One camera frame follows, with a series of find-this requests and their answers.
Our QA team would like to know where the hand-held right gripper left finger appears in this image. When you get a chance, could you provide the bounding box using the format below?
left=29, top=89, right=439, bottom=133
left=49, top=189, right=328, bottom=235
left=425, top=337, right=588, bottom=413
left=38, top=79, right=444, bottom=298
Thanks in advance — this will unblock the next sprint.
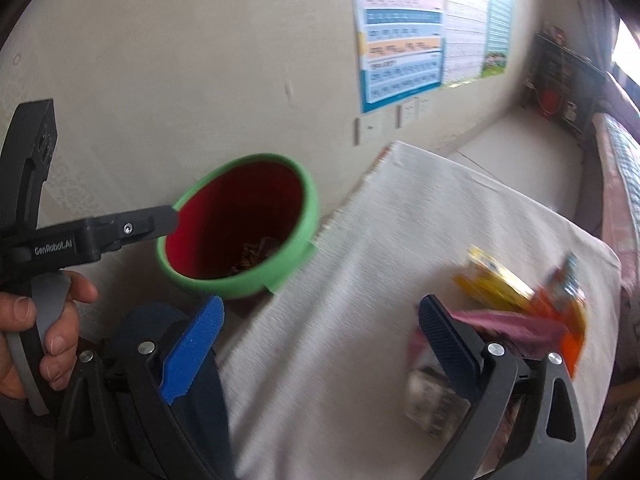
left=55, top=294, right=226, bottom=480

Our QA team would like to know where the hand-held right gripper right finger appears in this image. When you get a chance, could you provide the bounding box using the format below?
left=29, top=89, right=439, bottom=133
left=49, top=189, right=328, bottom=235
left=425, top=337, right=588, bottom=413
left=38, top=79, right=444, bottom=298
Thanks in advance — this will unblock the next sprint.
left=418, top=294, right=589, bottom=480

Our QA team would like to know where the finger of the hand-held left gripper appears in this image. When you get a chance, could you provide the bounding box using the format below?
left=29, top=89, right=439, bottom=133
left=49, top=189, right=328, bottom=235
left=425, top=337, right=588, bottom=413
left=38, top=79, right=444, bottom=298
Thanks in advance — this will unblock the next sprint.
left=92, top=204, right=180, bottom=260

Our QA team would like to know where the white green patterned wrapper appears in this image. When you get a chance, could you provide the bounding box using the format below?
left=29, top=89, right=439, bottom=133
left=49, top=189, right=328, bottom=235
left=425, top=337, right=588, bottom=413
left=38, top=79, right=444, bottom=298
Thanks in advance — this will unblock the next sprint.
left=404, top=364, right=472, bottom=437

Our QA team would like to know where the large pink snack bag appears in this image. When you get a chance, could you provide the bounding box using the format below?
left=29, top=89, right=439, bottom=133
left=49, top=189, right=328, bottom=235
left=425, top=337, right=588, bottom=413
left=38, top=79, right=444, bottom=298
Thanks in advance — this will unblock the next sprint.
left=407, top=309, right=572, bottom=362

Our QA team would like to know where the yellow cardboard box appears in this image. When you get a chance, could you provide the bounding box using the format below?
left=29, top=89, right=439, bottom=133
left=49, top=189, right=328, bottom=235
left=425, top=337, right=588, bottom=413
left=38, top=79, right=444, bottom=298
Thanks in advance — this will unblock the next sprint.
left=451, top=246, right=533, bottom=312

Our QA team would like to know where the red bin with green rim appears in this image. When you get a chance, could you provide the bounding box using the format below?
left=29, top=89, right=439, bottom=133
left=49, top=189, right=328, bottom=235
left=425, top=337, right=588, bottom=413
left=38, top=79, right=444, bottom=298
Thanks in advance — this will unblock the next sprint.
left=155, top=152, right=321, bottom=302

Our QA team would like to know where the heap of wrappers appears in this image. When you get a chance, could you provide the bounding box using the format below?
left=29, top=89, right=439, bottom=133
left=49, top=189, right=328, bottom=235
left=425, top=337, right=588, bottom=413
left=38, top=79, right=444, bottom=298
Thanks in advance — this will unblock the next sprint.
left=227, top=237, right=284, bottom=277

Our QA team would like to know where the orange blue snack wrapper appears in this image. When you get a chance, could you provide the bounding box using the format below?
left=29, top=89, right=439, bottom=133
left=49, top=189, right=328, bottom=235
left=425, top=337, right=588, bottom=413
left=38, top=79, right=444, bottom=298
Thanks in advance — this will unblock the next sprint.
left=529, top=254, right=589, bottom=377

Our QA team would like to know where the person's left hand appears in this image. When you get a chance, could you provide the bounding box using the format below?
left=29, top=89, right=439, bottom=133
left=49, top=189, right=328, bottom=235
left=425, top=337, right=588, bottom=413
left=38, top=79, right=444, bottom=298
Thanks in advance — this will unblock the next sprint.
left=0, top=270, right=99, bottom=402

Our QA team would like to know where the white table cloth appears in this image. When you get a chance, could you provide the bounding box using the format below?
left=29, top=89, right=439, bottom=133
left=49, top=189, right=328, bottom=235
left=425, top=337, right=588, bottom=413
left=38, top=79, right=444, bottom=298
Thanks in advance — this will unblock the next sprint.
left=219, top=140, right=622, bottom=480

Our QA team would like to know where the bed with plaid quilt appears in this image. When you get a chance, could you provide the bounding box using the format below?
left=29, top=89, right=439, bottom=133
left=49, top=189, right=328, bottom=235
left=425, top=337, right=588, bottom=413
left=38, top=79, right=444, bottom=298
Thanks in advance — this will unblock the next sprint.
left=574, top=72, right=640, bottom=288

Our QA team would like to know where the red bucket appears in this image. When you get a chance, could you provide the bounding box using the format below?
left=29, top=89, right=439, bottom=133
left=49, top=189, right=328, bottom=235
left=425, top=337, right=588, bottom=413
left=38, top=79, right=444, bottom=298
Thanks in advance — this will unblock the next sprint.
left=538, top=87, right=562, bottom=118

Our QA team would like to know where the black shelf unit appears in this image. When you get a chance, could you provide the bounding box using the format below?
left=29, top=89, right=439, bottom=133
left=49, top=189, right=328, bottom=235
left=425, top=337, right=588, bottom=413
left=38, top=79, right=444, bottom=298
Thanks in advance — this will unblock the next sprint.
left=524, top=29, right=609, bottom=134

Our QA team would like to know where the bright window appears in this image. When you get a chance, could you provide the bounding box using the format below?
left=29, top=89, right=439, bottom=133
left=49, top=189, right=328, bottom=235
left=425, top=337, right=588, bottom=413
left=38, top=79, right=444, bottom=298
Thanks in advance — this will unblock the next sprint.
left=612, top=14, right=640, bottom=72

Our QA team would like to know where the white wall switch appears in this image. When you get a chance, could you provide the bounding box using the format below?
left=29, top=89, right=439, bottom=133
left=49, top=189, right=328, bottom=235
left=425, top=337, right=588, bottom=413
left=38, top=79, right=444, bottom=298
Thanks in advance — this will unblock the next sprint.
left=353, top=116, right=384, bottom=147

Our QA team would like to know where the blue-bordered wall poster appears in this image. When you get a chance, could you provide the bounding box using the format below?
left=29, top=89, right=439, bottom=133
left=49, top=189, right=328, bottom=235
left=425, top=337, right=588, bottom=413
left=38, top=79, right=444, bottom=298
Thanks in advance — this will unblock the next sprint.
left=348, top=0, right=447, bottom=115

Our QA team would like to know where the green-bordered wall poster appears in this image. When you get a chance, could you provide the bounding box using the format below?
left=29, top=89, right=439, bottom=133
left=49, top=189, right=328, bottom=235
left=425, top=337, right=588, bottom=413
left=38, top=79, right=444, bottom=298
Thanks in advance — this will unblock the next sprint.
left=480, top=0, right=516, bottom=82

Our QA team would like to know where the white grid wall poster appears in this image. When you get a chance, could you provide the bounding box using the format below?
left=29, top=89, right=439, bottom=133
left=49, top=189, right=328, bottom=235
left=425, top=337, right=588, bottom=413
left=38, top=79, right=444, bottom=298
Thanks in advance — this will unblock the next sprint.
left=442, top=0, right=494, bottom=87

